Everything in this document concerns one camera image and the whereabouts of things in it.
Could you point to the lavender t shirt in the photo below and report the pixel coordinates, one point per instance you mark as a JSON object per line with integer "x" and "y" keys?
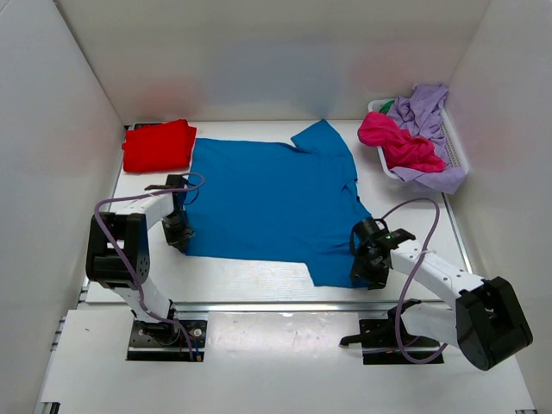
{"x": 421, "y": 115}

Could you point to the white plastic basket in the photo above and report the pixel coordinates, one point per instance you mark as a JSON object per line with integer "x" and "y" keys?
{"x": 452, "y": 145}

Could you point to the green t shirt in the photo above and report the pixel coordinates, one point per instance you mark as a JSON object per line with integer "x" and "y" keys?
{"x": 384, "y": 109}

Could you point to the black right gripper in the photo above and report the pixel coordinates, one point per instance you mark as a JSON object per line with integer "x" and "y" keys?
{"x": 374, "y": 280}

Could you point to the aluminium table edge rail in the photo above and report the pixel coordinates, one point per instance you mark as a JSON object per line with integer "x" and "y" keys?
{"x": 240, "y": 285}

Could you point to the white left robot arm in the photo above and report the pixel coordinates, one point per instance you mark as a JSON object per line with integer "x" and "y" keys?
{"x": 118, "y": 255}

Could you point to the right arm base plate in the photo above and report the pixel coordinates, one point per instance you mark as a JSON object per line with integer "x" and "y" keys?
{"x": 379, "y": 346}

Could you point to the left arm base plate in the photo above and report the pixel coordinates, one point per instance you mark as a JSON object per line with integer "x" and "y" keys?
{"x": 162, "y": 342}

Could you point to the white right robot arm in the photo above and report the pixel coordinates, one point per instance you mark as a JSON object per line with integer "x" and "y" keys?
{"x": 483, "y": 317}

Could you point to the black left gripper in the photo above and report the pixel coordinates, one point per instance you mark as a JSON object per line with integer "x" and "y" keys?
{"x": 179, "y": 239}

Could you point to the blue t shirt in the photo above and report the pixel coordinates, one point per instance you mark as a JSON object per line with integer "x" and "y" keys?
{"x": 291, "y": 202}

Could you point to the pink t shirt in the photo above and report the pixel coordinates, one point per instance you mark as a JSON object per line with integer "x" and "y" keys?
{"x": 399, "y": 147}

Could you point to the red folded t shirt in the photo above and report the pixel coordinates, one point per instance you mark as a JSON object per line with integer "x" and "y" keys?
{"x": 160, "y": 148}

